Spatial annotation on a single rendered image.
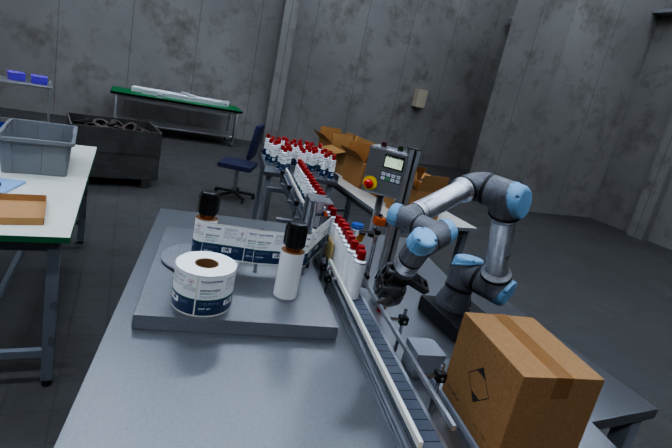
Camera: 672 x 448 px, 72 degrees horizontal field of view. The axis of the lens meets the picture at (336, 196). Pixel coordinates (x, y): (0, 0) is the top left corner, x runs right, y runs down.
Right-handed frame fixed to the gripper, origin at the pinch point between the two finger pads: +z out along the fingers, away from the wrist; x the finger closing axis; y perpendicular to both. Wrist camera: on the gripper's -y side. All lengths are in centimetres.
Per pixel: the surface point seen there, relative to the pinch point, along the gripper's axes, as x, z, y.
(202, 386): 25, 9, 55
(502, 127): -620, 313, -475
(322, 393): 26.4, 8.3, 21.6
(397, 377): 22.5, 4.8, -1.2
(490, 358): 27.8, -21.2, -16.5
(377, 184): -53, -3, -4
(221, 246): -39, 30, 53
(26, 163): -139, 99, 165
